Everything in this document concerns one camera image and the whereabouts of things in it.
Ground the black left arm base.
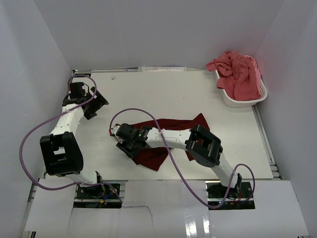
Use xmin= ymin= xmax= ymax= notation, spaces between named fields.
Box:
xmin=73 ymin=183 xmax=125 ymax=209

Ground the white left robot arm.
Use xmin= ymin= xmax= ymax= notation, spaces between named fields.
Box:
xmin=40 ymin=82 xmax=108 ymax=198

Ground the white front cover sheet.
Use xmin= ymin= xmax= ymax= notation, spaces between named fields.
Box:
xmin=25 ymin=180 xmax=308 ymax=238

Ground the pink t-shirt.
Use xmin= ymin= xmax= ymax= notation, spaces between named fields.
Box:
xmin=206 ymin=51 xmax=261 ymax=101

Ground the dark red t-shirt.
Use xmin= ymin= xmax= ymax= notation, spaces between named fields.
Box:
xmin=132 ymin=113 xmax=209 ymax=171

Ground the white plastic basket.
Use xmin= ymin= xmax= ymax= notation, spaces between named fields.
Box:
xmin=214 ymin=69 xmax=269 ymax=108

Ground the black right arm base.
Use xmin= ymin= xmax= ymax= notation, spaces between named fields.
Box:
xmin=206 ymin=182 xmax=256 ymax=210

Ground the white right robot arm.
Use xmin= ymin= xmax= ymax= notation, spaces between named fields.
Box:
xmin=110 ymin=123 xmax=242 ymax=198

